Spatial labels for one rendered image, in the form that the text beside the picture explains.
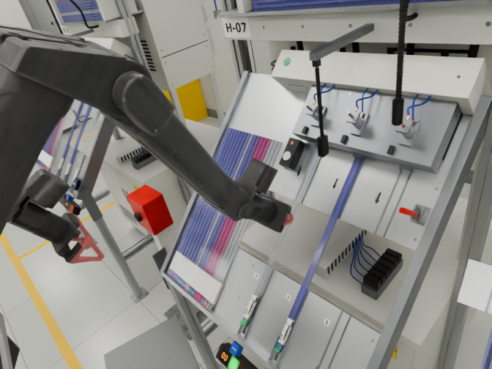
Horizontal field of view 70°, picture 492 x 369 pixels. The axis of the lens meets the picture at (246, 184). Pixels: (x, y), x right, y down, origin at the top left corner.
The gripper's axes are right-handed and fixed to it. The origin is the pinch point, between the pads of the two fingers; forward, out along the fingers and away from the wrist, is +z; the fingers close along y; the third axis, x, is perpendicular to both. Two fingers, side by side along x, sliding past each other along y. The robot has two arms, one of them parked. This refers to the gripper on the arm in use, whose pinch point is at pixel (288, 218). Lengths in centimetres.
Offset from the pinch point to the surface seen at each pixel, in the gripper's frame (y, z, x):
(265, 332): -5.9, 1.0, 27.6
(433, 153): -27.6, -4.4, -23.2
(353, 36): -9.5, -17.6, -39.1
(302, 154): 3.4, -0.5, -16.7
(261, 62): 182, 136, -107
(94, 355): 96, 30, 106
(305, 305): -12.9, 1.1, 16.6
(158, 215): 68, 13, 22
